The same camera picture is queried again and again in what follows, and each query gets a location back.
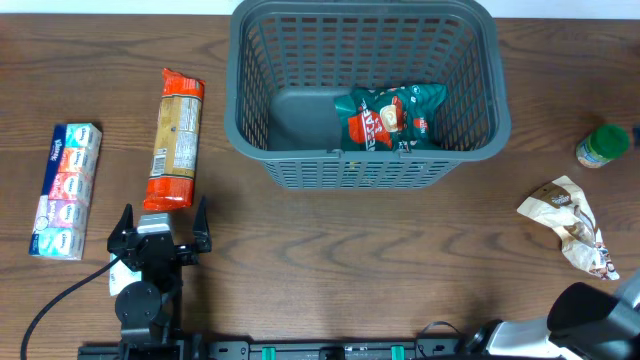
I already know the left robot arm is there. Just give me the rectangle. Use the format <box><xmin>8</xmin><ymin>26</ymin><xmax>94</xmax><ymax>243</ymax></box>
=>
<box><xmin>107</xmin><ymin>204</ymin><xmax>202</xmax><ymax>351</ymax></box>

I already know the Kleenex tissue multipack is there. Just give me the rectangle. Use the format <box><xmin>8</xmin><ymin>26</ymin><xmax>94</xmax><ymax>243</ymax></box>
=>
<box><xmin>28</xmin><ymin>123</ymin><xmax>102</xmax><ymax>260</ymax></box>

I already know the black cable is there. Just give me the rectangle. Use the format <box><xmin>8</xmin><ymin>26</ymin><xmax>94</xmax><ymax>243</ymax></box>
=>
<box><xmin>19</xmin><ymin>253</ymin><xmax>126</xmax><ymax>360</ymax></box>

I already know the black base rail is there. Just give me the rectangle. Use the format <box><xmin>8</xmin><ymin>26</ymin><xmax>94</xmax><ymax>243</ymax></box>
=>
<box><xmin>77</xmin><ymin>336</ymin><xmax>493</xmax><ymax>360</ymax></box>

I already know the white teal small packet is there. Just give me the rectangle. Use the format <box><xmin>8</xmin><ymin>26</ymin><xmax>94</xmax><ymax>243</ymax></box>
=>
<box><xmin>109</xmin><ymin>260</ymin><xmax>142</xmax><ymax>296</ymax></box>

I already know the grey plastic basket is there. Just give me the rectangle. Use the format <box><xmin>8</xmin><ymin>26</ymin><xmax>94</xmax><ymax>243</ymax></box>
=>
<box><xmin>224</xmin><ymin>0</ymin><xmax>511</xmax><ymax>189</ymax></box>

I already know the green Nescafe bag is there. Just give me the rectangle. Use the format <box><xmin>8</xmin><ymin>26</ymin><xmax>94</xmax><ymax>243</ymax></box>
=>
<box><xmin>334</xmin><ymin>84</ymin><xmax>447</xmax><ymax>153</ymax></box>

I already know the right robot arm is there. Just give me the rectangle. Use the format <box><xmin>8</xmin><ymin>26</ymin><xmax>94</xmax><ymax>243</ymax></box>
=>
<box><xmin>206</xmin><ymin>274</ymin><xmax>639</xmax><ymax>360</ymax></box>

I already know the green lid jar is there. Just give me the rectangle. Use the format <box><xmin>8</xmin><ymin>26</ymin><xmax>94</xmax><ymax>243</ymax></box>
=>
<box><xmin>576</xmin><ymin>124</ymin><xmax>630</xmax><ymax>168</ymax></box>

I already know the red spaghetti packet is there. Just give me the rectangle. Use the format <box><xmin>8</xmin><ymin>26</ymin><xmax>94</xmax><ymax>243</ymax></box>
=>
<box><xmin>143</xmin><ymin>68</ymin><xmax>205</xmax><ymax>211</ymax></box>

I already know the brown white snack bag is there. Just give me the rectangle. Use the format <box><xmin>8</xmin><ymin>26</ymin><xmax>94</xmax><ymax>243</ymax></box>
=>
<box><xmin>517</xmin><ymin>176</ymin><xmax>620</xmax><ymax>281</ymax></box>

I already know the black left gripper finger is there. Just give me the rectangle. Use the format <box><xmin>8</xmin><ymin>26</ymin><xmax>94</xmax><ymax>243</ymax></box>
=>
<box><xmin>107</xmin><ymin>204</ymin><xmax>134</xmax><ymax>253</ymax></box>
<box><xmin>192</xmin><ymin>196</ymin><xmax>212</xmax><ymax>253</ymax></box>

